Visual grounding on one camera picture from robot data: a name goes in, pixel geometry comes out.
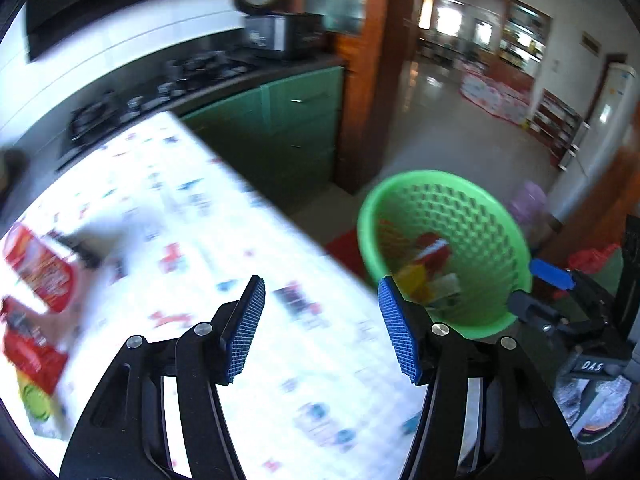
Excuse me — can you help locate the purple plastic bag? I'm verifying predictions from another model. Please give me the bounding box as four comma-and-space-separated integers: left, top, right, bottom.
510, 181, 548, 231

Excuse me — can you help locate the red snack packet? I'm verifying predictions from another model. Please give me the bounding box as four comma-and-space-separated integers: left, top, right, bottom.
0, 297, 68, 393

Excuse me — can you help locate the green plastic basket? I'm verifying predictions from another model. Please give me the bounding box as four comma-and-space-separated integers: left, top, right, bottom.
357, 170, 533, 340

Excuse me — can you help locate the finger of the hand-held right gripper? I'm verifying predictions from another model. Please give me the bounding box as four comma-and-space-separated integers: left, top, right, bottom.
529, 259, 608, 312
507, 290, 606, 348

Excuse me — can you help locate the small shelf rack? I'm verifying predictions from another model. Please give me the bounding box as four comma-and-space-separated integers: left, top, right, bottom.
527, 89, 583, 166

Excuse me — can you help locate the red cartoon printed bowl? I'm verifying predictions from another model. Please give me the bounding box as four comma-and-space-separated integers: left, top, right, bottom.
4, 224, 83, 313

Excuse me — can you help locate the wooden glass door cabinet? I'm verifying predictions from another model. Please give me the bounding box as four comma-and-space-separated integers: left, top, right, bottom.
282, 0, 423, 196

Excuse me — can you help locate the yellow carton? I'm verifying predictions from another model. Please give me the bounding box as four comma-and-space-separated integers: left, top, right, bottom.
396, 264, 431, 303

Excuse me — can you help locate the small green white carton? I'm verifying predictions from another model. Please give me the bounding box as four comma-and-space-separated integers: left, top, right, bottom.
16, 369, 68, 440

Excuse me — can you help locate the wooden display cabinet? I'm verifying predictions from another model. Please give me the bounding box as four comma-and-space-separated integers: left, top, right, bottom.
500, 0, 553, 81

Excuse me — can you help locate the polka dot play tent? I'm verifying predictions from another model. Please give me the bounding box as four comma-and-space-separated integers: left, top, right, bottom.
460, 62, 532, 126

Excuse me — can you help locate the red plastic bag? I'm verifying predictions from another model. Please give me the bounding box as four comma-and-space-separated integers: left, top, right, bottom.
567, 244, 623, 273

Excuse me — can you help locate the red floor mat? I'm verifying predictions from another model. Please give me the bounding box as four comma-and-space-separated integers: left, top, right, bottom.
325, 227, 366, 272

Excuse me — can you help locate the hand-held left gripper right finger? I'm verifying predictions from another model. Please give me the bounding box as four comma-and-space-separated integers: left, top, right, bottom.
377, 276, 586, 480

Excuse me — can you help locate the black rice cooker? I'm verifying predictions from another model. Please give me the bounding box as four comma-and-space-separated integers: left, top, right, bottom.
232, 0, 326, 61

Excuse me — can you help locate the black range hood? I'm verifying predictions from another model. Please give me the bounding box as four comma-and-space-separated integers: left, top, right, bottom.
25, 0, 226, 63

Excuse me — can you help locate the cartoon printed tablecloth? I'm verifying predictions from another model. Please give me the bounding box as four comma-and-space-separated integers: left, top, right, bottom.
0, 110, 436, 480

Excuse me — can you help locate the black gas stove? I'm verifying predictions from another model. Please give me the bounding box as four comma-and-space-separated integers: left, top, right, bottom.
54, 50, 262, 173

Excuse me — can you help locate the white green milk carton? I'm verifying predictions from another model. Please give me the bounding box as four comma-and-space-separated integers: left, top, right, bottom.
427, 271, 463, 308

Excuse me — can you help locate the red white striped bag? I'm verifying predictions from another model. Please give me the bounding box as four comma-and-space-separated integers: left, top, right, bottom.
414, 232, 453, 267

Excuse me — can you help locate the white refrigerator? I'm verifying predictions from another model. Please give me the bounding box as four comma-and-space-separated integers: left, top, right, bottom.
560, 64, 640, 221

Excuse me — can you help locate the green kitchen cabinet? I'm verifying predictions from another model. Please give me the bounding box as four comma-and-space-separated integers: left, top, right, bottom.
180, 66, 347, 211

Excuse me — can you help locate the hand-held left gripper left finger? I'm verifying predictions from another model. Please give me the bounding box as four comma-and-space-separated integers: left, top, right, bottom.
59, 275, 266, 480

